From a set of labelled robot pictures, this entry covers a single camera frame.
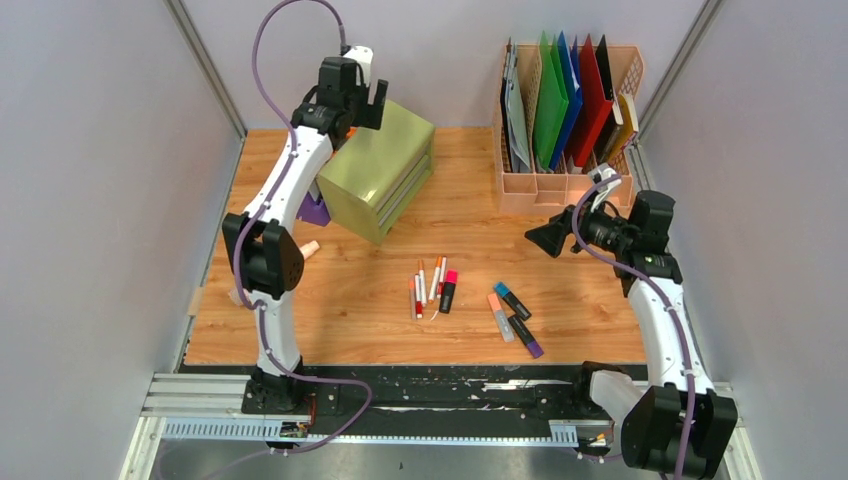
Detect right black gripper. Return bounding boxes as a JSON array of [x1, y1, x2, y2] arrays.
[[524, 189, 633, 258]]

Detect green drawer cabinet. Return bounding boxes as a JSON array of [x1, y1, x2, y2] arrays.
[[316, 100, 435, 245]]

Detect blue capped black marker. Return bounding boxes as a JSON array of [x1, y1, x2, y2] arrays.
[[493, 282, 532, 321]]

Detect orange grey highlighter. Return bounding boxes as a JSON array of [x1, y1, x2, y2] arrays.
[[487, 293, 515, 343]]

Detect grey clipboard with papers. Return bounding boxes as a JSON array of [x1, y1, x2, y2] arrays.
[[500, 38, 532, 173]]

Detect purple highlighter marker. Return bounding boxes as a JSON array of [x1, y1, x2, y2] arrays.
[[508, 314, 544, 359]]

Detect pink capped black highlighter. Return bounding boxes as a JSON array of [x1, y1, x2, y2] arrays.
[[439, 269, 458, 314]]

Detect purple stapler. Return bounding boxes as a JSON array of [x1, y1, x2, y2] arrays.
[[296, 193, 331, 227]]

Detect green plastic folder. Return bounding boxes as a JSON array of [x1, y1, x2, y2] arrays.
[[533, 31, 569, 170]]

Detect red plastic folder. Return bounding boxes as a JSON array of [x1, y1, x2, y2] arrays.
[[566, 35, 598, 173]]

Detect blue plastic folder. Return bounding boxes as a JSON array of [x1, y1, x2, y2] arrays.
[[549, 31, 583, 172]]

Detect black paperback book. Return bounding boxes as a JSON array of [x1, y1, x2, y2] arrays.
[[590, 35, 617, 163]]

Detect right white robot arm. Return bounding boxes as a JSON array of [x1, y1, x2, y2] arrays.
[[525, 190, 738, 479]]

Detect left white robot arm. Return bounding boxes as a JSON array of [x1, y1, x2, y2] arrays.
[[222, 46, 388, 413]]

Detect pink file organizer rack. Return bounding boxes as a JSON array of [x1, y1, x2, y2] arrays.
[[492, 44, 644, 216]]

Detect red tipped white pen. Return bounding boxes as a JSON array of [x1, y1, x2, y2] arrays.
[[435, 256, 447, 299]]

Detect orange white marker pen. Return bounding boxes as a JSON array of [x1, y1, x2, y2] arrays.
[[427, 256, 444, 304]]

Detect orange tipped white pen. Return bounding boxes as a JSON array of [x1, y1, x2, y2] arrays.
[[418, 259, 427, 307]]

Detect yellow book in rack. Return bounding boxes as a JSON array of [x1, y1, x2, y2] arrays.
[[597, 93, 640, 163]]

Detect grey thin marker pen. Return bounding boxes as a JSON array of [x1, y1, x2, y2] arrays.
[[408, 276, 417, 320]]

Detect red white marker pen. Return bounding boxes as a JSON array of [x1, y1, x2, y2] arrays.
[[414, 274, 423, 319]]

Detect pink cylindrical tube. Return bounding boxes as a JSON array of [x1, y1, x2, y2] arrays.
[[229, 240, 320, 307]]

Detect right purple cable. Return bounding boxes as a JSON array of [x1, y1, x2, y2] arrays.
[[570, 175, 697, 480]]

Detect purple cable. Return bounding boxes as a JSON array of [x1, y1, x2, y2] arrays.
[[570, 175, 697, 480], [228, 0, 374, 458]]

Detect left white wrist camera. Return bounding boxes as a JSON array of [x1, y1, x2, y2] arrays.
[[343, 45, 374, 87]]

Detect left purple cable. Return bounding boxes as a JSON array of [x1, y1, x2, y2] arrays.
[[228, 0, 374, 458]]

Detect black mounting base rail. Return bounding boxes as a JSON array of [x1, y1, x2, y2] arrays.
[[142, 362, 686, 453]]

